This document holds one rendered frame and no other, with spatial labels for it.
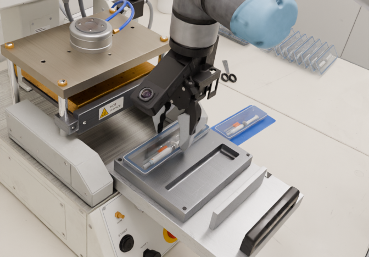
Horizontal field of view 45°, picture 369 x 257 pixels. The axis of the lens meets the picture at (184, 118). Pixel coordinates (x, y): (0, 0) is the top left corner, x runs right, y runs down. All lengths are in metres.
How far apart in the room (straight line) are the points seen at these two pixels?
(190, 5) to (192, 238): 0.36
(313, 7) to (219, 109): 2.04
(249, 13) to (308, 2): 2.75
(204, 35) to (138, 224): 0.40
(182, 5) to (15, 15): 0.43
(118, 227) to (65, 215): 0.11
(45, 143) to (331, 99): 1.02
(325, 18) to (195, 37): 2.65
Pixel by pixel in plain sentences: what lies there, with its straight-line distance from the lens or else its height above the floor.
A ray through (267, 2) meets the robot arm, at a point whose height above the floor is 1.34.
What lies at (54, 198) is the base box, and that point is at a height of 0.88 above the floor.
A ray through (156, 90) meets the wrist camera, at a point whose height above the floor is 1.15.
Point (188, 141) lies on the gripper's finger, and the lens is 0.77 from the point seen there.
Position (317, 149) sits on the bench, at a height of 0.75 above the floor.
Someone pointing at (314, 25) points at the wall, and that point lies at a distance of 3.33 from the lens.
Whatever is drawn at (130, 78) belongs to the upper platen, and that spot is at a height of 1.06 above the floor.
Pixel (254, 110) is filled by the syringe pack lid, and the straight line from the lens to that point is 1.34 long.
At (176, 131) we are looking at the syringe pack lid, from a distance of 0.84.
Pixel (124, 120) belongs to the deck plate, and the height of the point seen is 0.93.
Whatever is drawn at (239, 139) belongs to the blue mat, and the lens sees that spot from 1.25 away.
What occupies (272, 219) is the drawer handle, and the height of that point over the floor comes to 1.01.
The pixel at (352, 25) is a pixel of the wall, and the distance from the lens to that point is 3.24.
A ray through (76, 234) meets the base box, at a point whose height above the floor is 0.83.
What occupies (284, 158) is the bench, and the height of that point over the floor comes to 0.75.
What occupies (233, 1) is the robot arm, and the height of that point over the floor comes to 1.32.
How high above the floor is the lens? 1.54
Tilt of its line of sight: 38 degrees down
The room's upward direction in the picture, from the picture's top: 10 degrees clockwise
